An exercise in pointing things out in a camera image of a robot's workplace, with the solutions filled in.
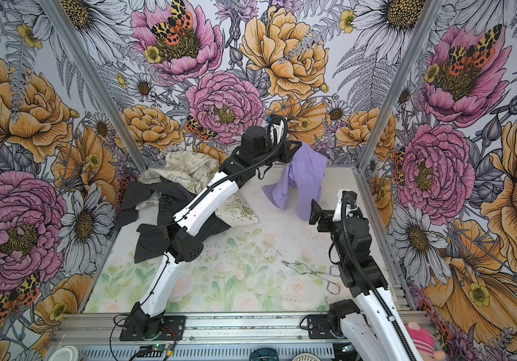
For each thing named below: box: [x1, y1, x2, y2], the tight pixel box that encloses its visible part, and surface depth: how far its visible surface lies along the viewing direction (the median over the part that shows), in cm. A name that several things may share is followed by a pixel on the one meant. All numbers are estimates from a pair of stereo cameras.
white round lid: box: [48, 345, 79, 361], surface depth 65 cm
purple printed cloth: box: [262, 142, 328, 222], surface depth 83 cm
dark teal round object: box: [248, 347, 280, 361], surface depth 65 cm
